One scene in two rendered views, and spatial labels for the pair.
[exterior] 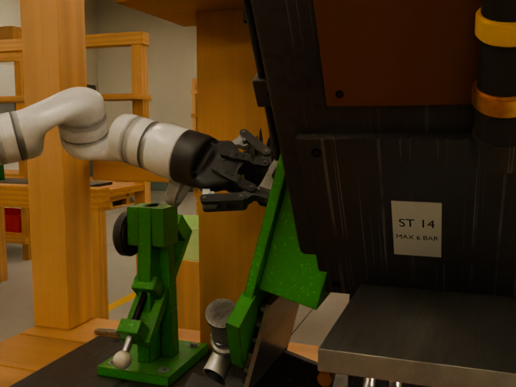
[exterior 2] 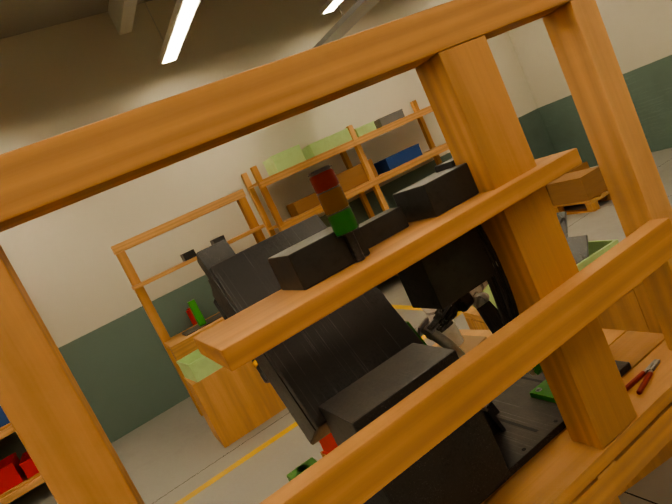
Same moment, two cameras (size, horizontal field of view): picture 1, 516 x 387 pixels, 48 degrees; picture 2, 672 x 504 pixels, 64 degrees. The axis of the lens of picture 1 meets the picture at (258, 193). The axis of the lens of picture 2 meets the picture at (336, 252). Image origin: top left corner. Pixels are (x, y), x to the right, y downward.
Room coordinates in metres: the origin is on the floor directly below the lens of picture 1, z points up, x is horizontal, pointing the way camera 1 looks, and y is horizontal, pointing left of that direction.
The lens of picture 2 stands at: (1.67, -1.10, 1.72)
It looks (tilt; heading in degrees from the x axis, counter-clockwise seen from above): 8 degrees down; 136
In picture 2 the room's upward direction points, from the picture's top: 25 degrees counter-clockwise
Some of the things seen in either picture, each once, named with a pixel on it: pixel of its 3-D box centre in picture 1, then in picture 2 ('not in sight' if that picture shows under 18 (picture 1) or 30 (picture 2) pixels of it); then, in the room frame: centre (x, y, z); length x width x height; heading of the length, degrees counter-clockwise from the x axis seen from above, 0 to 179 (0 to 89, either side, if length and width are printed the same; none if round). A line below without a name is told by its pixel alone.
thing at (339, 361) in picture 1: (437, 305); not in sight; (0.59, -0.19, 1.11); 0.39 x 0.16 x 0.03; 161
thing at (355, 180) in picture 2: not in sight; (374, 202); (-3.15, 4.56, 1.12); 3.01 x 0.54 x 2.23; 71
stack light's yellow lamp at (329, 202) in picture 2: not in sight; (333, 201); (0.95, -0.36, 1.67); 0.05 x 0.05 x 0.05
